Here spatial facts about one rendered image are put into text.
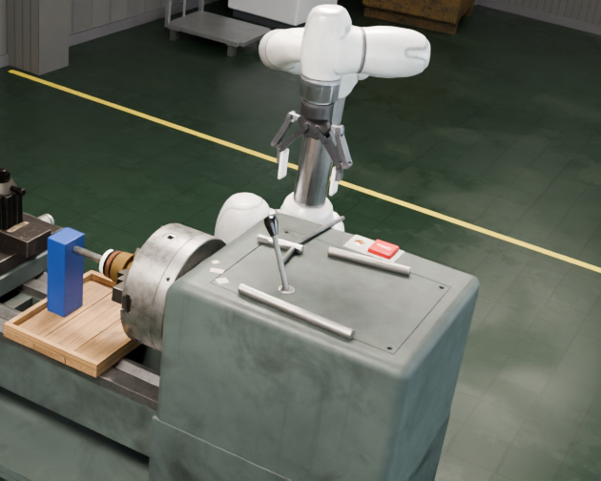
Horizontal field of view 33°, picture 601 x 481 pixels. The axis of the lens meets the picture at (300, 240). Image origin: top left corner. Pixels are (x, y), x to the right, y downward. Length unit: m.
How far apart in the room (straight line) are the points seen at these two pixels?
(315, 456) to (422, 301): 0.42
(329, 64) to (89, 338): 0.99
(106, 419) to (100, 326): 0.25
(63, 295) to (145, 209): 2.61
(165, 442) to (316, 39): 1.02
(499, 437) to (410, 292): 1.81
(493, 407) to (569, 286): 1.22
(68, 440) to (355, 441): 1.00
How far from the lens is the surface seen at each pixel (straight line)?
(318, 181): 2.97
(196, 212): 5.31
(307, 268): 2.33
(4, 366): 2.82
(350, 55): 2.21
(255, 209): 3.01
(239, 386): 2.26
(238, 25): 8.18
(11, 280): 2.91
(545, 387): 4.42
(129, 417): 2.60
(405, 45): 2.25
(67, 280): 2.72
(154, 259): 2.41
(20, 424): 2.96
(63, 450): 2.87
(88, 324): 2.75
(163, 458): 2.52
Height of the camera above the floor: 2.40
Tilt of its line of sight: 28 degrees down
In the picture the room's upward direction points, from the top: 8 degrees clockwise
